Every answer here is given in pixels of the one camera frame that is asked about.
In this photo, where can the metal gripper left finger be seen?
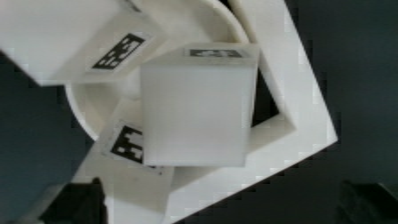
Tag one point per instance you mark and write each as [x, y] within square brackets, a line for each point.
[70, 206]

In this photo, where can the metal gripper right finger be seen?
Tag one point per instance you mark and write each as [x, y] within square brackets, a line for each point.
[367, 204]

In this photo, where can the white stool leg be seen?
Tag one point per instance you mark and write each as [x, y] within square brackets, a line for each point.
[136, 183]
[77, 40]
[198, 83]

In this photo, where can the white round stool seat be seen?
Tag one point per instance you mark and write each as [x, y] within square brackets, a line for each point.
[198, 22]

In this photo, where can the white U-shaped fence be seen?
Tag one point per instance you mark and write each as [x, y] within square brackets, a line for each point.
[296, 133]

